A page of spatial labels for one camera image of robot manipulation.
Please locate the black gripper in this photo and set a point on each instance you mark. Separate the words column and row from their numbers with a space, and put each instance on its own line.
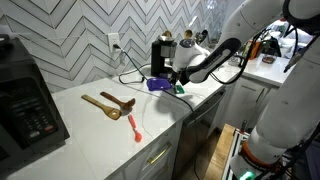
column 178, row 77

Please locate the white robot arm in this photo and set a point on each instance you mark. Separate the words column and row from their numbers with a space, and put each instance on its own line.
column 293, row 112

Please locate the purple plastic bowl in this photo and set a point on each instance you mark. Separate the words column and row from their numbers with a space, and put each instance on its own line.
column 155, row 84

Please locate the black coffee maker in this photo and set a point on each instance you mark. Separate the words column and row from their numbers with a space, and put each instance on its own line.
column 163, row 47

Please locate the dark wooden spoon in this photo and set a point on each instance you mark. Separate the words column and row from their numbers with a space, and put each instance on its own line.
column 127, row 106

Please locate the red silicone spatula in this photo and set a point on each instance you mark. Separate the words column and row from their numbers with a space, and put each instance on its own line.
column 138, row 136

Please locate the light wooden slotted spoon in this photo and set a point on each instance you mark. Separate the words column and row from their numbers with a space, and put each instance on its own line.
column 110, row 112

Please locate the orange food box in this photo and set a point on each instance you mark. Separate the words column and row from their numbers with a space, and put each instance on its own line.
column 251, row 49

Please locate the wooden platform board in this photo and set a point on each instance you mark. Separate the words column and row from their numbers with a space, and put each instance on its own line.
column 219, row 158

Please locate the black microwave oven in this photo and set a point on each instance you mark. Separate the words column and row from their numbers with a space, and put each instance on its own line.
column 30, row 123

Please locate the oven door handle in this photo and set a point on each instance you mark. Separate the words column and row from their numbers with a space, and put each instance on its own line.
column 206, row 112

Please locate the white wall outlet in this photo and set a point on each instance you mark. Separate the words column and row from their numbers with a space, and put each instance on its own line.
column 113, row 38

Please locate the gold drawer handle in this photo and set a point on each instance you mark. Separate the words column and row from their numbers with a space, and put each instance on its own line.
column 159, row 153

